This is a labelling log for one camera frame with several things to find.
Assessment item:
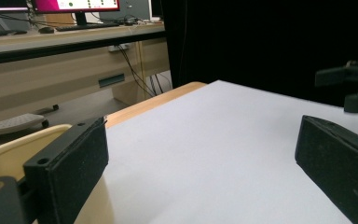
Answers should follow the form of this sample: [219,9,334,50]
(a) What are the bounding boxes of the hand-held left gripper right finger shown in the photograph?
[294,115,358,224]

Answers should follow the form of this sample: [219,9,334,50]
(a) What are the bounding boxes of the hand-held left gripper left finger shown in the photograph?
[23,116,110,224]

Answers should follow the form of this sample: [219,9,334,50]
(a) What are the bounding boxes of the beige square cup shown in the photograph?
[0,123,116,224]

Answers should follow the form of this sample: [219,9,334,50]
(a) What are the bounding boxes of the light wooden desk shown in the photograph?
[0,22,172,126]

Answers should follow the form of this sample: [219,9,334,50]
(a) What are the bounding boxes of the black curtain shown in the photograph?
[161,0,358,107]

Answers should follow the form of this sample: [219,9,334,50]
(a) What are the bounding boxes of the wooden table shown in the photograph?
[104,81,208,130]

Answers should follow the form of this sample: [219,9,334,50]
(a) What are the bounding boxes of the white power strip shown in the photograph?
[107,44,131,52]

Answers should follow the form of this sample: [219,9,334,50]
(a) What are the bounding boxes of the white table board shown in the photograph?
[74,79,358,224]

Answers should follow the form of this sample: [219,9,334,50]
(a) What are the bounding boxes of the black computer mouse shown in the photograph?
[38,26,56,35]

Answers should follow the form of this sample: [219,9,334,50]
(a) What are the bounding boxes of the black keyboard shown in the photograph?
[55,22,121,33]

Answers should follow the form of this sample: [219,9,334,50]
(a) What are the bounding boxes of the monitor with pink screen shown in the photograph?
[32,0,121,26]

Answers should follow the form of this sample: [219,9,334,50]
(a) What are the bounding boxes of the grey computer case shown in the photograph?
[99,0,153,21]

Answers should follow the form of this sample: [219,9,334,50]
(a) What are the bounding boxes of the dark monitor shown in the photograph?
[0,0,30,13]

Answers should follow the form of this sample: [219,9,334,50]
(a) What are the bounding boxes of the grey drawer handle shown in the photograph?
[98,73,126,89]

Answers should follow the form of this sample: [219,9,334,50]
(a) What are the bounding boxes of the bundle of black cables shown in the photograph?
[117,46,172,98]

